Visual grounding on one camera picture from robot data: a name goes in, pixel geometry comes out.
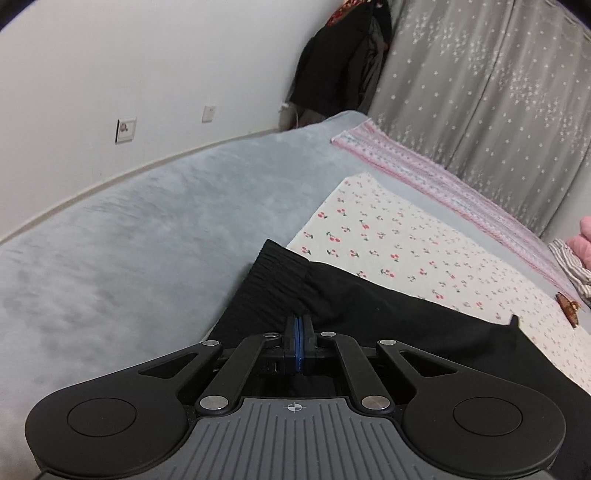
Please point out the cherry print white sheet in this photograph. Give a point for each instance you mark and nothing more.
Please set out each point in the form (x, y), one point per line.
(375, 234)

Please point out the grey star curtain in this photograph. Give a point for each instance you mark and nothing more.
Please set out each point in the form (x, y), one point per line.
(495, 92)

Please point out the hanging dark clothes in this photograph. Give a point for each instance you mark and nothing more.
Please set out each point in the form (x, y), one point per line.
(340, 67)

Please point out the white wall switch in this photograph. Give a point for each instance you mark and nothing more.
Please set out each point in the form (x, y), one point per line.
(208, 115)

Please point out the grey bed cover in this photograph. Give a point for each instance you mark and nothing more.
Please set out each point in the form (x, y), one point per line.
(147, 265)

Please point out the black pants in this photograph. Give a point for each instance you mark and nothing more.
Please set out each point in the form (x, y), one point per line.
(281, 284)

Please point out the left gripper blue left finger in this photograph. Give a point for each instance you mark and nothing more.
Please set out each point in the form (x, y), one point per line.
(251, 368)

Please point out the striped folded cloth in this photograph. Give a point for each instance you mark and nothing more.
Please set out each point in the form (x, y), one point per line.
(573, 267)

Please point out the brown hair claw clip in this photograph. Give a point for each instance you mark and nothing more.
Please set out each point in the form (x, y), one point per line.
(569, 307)

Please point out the pink striped blanket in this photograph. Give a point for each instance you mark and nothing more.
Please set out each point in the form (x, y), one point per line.
(368, 142)

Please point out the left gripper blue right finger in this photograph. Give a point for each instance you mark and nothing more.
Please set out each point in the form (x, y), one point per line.
(342, 359)

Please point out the white wall socket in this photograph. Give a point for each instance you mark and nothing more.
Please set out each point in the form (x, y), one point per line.
(125, 130)

